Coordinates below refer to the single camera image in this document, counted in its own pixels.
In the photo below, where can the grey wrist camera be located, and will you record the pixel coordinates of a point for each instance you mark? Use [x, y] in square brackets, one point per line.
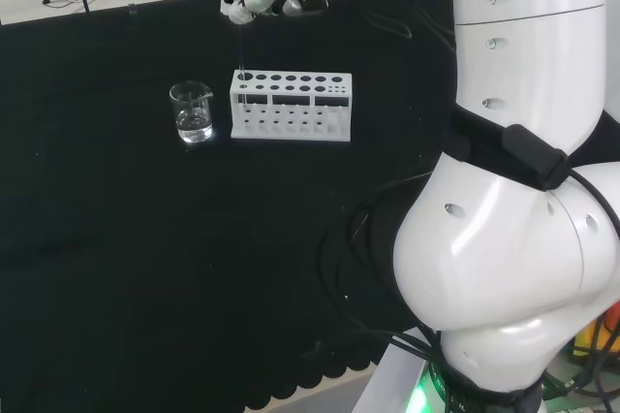
[302, 5]

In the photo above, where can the clear glass rod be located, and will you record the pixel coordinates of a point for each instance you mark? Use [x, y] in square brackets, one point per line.
[241, 49]

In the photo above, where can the small clear glass beaker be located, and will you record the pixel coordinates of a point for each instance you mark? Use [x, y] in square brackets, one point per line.
[193, 117]

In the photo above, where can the black bench cloth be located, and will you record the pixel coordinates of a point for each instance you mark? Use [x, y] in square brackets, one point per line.
[121, 238]

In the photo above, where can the clear tape piece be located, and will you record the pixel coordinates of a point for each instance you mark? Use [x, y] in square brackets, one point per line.
[132, 9]

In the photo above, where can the white test tube rack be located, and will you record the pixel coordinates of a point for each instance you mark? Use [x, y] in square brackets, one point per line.
[290, 112]

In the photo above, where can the yellow stop button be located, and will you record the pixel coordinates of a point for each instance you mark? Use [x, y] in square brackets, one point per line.
[588, 335]

